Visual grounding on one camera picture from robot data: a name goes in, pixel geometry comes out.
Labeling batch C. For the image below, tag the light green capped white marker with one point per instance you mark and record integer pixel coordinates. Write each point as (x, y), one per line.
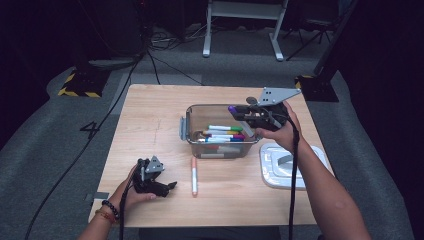
(226, 128)

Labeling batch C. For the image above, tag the grey stand base plate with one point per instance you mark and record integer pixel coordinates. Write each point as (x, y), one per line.
(113, 63)

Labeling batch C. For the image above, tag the yellow capped white marker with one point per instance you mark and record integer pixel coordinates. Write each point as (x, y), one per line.
(220, 132)

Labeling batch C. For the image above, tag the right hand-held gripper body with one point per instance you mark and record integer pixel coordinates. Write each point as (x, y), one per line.
(271, 116)

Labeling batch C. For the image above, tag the white metal table frame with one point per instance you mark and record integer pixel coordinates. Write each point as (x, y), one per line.
(245, 10)

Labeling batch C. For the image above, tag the person's right hand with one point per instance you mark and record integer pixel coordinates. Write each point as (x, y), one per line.
(290, 136)

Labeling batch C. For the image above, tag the grey tape piece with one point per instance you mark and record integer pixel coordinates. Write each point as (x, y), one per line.
(100, 196)

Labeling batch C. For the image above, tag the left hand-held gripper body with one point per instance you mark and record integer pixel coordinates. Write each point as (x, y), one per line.
(146, 183)

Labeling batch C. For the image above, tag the peach capped white marker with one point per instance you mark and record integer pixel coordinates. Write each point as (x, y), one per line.
(194, 176)

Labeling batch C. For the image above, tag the black tripod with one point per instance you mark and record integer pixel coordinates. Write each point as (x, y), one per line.
(313, 22)

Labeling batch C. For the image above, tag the black yellow striped stand base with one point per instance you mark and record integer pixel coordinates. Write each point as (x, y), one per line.
(320, 90)
(86, 83)

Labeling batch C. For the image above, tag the dark metal stand pole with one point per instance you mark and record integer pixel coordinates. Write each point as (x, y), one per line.
(333, 36)

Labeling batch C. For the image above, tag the purple capped white marker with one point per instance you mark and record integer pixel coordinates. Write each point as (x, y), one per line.
(232, 108)

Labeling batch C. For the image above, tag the white plastic box lid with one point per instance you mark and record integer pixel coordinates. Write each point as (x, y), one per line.
(280, 176)

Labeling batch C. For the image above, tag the person's left hand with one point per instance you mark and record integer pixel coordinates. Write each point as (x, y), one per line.
(125, 196)

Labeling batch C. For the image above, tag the round dark table grommet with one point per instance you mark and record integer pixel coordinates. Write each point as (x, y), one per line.
(250, 99)

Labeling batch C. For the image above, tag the clear tinted plastic storage box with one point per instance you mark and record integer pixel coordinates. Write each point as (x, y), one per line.
(213, 115)

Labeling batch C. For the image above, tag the dark blue capped white marker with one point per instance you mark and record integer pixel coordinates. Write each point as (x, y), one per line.
(223, 140)

